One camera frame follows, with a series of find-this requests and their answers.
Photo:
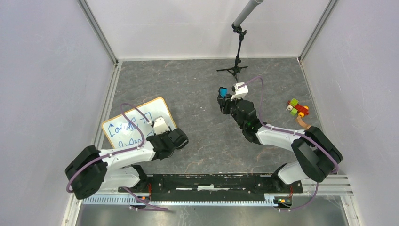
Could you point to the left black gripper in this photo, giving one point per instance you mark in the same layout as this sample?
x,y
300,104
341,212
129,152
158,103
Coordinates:
x,y
162,134

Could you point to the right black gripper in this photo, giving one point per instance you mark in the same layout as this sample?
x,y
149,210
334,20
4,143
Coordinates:
x,y
227,104

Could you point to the blue black whiteboard eraser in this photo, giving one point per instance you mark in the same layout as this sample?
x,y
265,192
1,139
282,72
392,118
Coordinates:
x,y
222,92

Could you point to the yellow framed whiteboard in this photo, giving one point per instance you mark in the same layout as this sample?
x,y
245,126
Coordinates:
x,y
120,133

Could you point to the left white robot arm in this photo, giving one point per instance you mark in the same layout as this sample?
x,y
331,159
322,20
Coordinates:
x,y
96,170

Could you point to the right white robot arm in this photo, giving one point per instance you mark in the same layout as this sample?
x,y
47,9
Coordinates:
x,y
316,156

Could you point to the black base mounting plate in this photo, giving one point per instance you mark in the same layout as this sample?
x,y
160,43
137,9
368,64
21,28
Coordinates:
x,y
213,187

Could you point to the colourful toy brick car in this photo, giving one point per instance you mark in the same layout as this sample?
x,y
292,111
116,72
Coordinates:
x,y
297,109

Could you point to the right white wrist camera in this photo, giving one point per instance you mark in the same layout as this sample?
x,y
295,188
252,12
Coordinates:
x,y
240,91

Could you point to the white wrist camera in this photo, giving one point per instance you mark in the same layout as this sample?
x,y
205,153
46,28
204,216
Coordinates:
x,y
160,126
240,91

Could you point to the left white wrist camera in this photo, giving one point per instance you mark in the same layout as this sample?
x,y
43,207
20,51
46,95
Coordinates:
x,y
160,126

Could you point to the black tripod camera stand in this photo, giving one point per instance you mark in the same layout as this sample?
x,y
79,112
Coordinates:
x,y
237,28

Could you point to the grey slotted cable duct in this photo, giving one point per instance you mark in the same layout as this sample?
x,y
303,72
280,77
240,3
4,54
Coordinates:
x,y
127,199

